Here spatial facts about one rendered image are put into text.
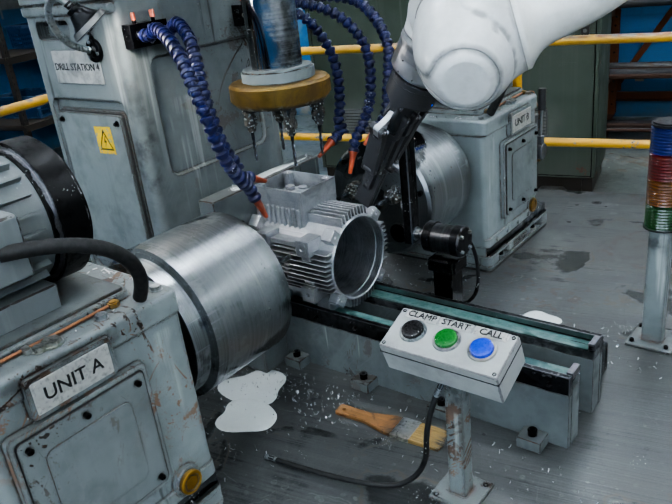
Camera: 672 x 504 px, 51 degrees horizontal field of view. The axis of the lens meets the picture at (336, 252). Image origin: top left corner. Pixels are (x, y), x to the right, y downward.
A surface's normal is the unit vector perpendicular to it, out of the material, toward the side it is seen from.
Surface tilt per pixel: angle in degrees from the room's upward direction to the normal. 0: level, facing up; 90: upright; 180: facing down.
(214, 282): 50
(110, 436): 90
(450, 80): 110
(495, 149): 90
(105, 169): 90
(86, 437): 90
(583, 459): 0
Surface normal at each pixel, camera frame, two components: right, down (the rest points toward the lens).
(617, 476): -0.11, -0.91
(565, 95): -0.45, 0.40
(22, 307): 0.79, 0.17
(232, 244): 0.37, -0.64
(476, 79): -0.21, 0.70
